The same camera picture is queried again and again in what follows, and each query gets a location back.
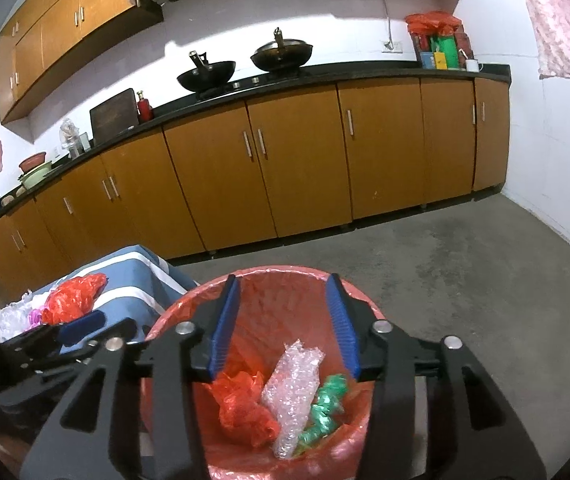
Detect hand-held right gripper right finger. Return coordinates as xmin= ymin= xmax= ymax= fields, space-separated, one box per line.
xmin=324 ymin=272 xmax=548 ymax=480

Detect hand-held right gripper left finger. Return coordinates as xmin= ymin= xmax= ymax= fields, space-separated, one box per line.
xmin=18 ymin=274 xmax=242 ymax=480

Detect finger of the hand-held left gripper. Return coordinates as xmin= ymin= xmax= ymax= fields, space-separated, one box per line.
xmin=15 ymin=326 xmax=63 ymax=357
xmin=58 ymin=310 xmax=108 ymax=348

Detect large red plastic bag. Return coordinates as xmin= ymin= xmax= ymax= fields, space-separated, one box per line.
xmin=41 ymin=273 xmax=108 ymax=326

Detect red basin with red liner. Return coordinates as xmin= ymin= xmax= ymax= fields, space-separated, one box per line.
xmin=140 ymin=265 xmax=391 ymax=480

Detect green plastic bag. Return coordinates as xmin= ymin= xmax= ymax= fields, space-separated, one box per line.
xmin=297 ymin=374 xmax=350 ymax=445

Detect large bubble wrap sheet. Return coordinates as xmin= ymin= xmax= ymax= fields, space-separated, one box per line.
xmin=262 ymin=340 xmax=326 ymax=459

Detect small red plastic bag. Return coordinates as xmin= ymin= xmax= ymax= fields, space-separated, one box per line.
xmin=213 ymin=371 xmax=282 ymax=448

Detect blue white striped cloth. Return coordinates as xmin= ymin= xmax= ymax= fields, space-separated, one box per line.
xmin=0 ymin=245 xmax=201 ymax=361

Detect green basin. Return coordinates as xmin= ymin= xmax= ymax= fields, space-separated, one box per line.
xmin=18 ymin=162 xmax=53 ymax=190

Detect small red basin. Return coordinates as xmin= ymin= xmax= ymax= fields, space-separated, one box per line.
xmin=18 ymin=152 xmax=47 ymax=173

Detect wooden base cabinets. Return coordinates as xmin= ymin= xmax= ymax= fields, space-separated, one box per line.
xmin=0 ymin=75 xmax=512 ymax=306

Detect jar with clear plastic bag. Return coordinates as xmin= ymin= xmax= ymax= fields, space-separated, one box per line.
xmin=60 ymin=118 xmax=88 ymax=158

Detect dark cutting board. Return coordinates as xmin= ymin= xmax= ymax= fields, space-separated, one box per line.
xmin=89 ymin=88 xmax=138 ymax=141

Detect red bottle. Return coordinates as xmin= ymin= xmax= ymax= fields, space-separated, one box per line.
xmin=136 ymin=91 xmax=154 ymax=123

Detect black gas stove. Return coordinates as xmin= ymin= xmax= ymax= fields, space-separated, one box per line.
xmin=195 ymin=71 xmax=316 ymax=100

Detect black wok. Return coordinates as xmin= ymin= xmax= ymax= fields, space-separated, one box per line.
xmin=176 ymin=51 xmax=237 ymax=93

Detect black countertop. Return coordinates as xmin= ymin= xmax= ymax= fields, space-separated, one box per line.
xmin=0 ymin=62 xmax=512 ymax=241

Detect wok with lid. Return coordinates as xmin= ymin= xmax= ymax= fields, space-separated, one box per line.
xmin=250 ymin=27 xmax=314 ymax=73

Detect green box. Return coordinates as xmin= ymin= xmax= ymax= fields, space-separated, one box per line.
xmin=430 ymin=35 xmax=456 ymax=69

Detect red plastic bag on boxes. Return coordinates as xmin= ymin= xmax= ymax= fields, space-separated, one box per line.
xmin=405 ymin=11 xmax=463 ymax=38

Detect wooden wall cabinet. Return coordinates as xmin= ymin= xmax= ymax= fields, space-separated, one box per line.
xmin=0 ymin=0 xmax=166 ymax=124

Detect white power cable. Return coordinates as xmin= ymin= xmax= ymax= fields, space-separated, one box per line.
xmin=384 ymin=0 xmax=398 ymax=43

